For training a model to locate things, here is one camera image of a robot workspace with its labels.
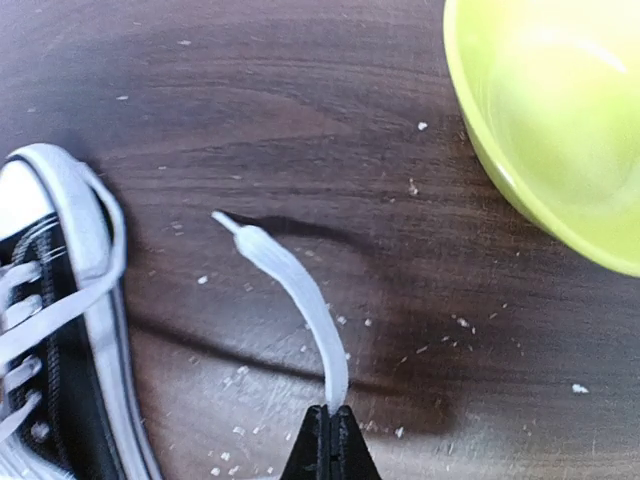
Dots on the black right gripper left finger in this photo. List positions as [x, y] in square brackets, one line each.
[310, 455]

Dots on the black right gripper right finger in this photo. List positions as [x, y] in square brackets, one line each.
[349, 456]

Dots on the black white canvas sneaker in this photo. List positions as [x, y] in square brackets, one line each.
[69, 409]

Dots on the lime green bowl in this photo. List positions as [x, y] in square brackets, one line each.
[549, 94]

